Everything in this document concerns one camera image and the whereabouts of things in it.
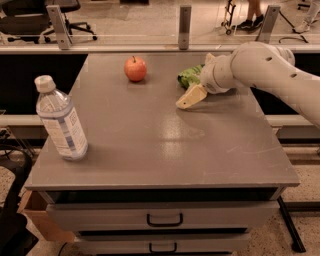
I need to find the grey drawer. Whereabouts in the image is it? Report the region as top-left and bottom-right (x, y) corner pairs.
(76, 233), (250, 256)
(47, 201), (278, 232)

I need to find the red apple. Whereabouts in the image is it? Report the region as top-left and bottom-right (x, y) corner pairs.
(124, 56), (147, 82)

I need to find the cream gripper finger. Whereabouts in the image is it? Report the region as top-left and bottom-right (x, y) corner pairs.
(176, 83), (207, 109)
(205, 53), (215, 64)

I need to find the green rice chip bag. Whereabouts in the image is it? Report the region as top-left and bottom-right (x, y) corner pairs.
(177, 65), (203, 89)

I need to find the lower grey drawer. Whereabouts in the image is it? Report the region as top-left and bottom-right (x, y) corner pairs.
(76, 233), (250, 256)

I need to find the black chair at left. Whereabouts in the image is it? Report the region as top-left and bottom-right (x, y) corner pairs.
(0, 145), (38, 256)

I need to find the metal bracket post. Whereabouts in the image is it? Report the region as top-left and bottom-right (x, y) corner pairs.
(256, 5), (280, 43)
(178, 5), (192, 50)
(46, 5), (72, 50)

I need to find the upper grey drawer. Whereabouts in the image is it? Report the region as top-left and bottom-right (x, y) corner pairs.
(47, 201), (278, 232)

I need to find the middle metal bracket post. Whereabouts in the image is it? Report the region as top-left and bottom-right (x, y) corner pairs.
(178, 5), (192, 50)

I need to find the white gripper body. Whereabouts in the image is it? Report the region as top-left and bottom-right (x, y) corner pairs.
(200, 55), (244, 94)

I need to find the black office chair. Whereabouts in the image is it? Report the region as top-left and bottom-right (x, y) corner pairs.
(0, 0), (97, 44)

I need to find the cardboard box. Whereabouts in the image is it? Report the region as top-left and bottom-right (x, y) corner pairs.
(19, 191), (75, 243)

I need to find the grey drawer cabinet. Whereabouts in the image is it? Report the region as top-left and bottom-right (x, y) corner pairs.
(26, 53), (299, 241)

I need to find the left metal bracket post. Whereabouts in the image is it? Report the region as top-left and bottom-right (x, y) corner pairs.
(46, 5), (72, 50)

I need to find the person walking in background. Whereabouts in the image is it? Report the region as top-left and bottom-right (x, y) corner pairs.
(232, 0), (264, 31)

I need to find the clear plastic water bottle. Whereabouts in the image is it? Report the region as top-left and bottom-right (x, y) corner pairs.
(34, 75), (88, 161)

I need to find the right metal bracket post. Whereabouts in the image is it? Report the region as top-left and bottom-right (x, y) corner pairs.
(256, 5), (280, 43)

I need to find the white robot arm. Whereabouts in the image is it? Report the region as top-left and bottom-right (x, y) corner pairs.
(176, 42), (320, 128)

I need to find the black table leg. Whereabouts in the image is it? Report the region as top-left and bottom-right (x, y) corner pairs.
(277, 197), (306, 253)

